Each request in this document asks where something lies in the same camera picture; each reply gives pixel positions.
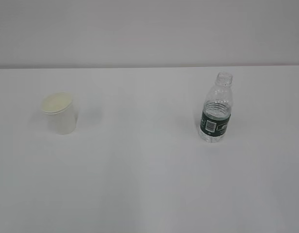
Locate white paper cup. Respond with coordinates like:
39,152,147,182
41,92,76,135

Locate clear plastic water bottle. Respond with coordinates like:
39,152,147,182
199,72,233,143

